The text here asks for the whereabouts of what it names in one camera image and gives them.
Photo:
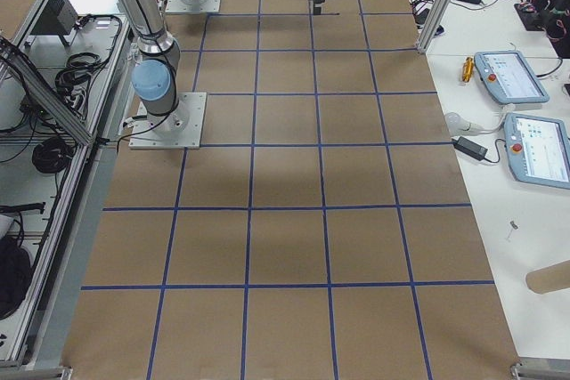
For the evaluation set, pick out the white light bulb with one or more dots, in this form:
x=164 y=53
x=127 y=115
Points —
x=457 y=125

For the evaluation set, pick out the cardboard tube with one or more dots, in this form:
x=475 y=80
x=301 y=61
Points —
x=549 y=279

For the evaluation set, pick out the yellow cylindrical tool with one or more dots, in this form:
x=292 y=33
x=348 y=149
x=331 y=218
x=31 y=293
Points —
x=467 y=70

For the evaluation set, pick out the lower teach pendant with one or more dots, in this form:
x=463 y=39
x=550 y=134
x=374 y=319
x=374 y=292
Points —
x=537 y=150

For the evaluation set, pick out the upper teach pendant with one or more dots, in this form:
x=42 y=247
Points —
x=508 y=78

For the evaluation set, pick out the black backpack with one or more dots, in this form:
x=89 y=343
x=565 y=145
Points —
x=16 y=275

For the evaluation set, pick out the black power adapter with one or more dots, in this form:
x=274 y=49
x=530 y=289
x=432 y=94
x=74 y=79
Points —
x=470 y=148

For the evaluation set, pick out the grey electronics box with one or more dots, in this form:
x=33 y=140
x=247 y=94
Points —
x=58 y=18

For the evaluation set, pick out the teach pendant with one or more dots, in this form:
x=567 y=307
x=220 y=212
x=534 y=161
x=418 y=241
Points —
x=508 y=78
x=537 y=150

